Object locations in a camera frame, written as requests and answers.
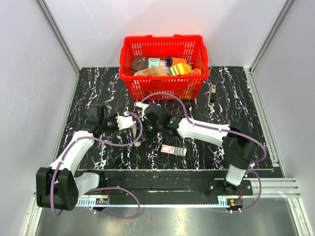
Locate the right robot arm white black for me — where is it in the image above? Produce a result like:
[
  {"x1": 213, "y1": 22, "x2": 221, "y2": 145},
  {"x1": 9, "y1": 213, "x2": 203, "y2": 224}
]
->
[{"x1": 135, "y1": 102, "x2": 257, "y2": 195}]

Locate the brown round cookie pack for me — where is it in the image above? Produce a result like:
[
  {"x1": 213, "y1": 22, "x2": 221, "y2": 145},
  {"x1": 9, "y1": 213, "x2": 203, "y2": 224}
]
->
[{"x1": 130, "y1": 57, "x2": 149, "y2": 73}]

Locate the red staple box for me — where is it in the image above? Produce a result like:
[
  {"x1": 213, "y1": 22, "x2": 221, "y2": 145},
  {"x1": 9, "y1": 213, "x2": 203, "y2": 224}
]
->
[{"x1": 160, "y1": 145, "x2": 187, "y2": 156}]

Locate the orange snack packet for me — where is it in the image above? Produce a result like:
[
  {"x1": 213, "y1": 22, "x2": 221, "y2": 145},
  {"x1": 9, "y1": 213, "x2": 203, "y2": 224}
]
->
[{"x1": 190, "y1": 68, "x2": 201, "y2": 75}]

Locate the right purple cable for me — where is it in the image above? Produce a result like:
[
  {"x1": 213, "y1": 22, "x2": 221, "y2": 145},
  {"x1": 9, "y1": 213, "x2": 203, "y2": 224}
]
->
[{"x1": 136, "y1": 92, "x2": 268, "y2": 213}]

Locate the orange cylinder tube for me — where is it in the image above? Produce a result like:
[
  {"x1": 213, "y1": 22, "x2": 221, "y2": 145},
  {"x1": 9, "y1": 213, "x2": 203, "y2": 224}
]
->
[{"x1": 165, "y1": 57, "x2": 188, "y2": 67}]

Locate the teal white small box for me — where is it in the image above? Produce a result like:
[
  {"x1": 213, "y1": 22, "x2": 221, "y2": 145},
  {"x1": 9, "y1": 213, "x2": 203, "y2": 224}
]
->
[{"x1": 148, "y1": 58, "x2": 160, "y2": 68}]

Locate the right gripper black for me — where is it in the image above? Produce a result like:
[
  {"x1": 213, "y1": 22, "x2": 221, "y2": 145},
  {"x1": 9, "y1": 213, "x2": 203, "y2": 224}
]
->
[{"x1": 135, "y1": 118, "x2": 162, "y2": 143}]

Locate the red plastic shopping basket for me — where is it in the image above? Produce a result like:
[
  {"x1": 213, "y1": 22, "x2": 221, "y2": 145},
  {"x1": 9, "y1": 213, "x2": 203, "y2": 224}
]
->
[{"x1": 120, "y1": 35, "x2": 210, "y2": 101}]

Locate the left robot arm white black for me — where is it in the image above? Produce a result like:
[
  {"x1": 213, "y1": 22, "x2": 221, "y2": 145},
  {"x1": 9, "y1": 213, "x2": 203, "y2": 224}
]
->
[{"x1": 35, "y1": 104, "x2": 142, "y2": 215}]

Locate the aluminium frame rail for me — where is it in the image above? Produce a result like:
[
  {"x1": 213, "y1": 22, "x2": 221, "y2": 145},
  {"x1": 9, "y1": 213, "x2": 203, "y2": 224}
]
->
[{"x1": 74, "y1": 174, "x2": 300, "y2": 208}]

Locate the yellow green box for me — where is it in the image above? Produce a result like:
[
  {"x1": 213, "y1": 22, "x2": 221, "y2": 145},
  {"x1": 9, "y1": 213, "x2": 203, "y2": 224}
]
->
[{"x1": 170, "y1": 63, "x2": 193, "y2": 76}]

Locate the staple remover tool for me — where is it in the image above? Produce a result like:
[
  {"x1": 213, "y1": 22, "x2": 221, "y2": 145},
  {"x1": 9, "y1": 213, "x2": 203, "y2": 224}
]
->
[{"x1": 207, "y1": 85, "x2": 217, "y2": 108}]

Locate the brown cardboard package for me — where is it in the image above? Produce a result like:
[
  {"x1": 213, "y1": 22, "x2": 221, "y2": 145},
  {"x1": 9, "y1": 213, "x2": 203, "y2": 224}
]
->
[{"x1": 134, "y1": 65, "x2": 170, "y2": 76}]

